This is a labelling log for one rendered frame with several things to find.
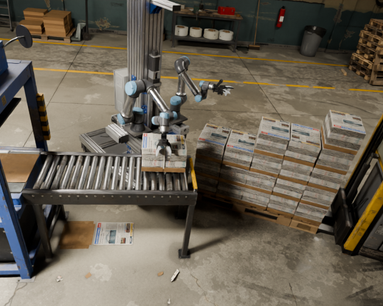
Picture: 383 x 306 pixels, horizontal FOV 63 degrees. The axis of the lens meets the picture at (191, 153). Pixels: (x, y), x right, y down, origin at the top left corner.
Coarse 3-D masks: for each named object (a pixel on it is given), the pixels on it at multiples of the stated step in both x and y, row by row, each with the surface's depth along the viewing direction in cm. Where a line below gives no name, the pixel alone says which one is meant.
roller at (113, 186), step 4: (116, 160) 279; (116, 164) 274; (116, 168) 270; (116, 172) 265; (112, 176) 262; (116, 176) 262; (112, 180) 257; (116, 180) 258; (112, 184) 253; (116, 184) 255; (112, 188) 249; (116, 188) 251
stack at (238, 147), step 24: (216, 144) 314; (240, 144) 318; (216, 168) 331; (240, 168) 324; (264, 168) 314; (288, 168) 307; (312, 168) 300; (216, 192) 348; (240, 192) 340; (288, 192) 322; (288, 216) 339
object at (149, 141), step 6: (144, 138) 269; (150, 138) 270; (156, 138) 272; (144, 144) 259; (150, 144) 260; (156, 144) 262; (144, 150) 255; (150, 150) 255; (144, 156) 258; (150, 156) 259; (144, 162) 261; (150, 162) 262; (156, 162) 262
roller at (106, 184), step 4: (108, 160) 278; (112, 160) 281; (108, 164) 273; (108, 168) 268; (108, 172) 264; (108, 176) 261; (104, 180) 256; (108, 180) 257; (104, 184) 252; (108, 184) 254; (104, 188) 248; (108, 188) 252
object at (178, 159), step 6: (168, 138) 274; (174, 138) 275; (180, 138) 276; (174, 144) 265; (180, 144) 266; (174, 150) 258; (180, 150) 258; (186, 150) 259; (168, 156) 260; (174, 156) 261; (180, 156) 261; (186, 156) 262; (168, 162) 264; (174, 162) 264; (180, 162) 265
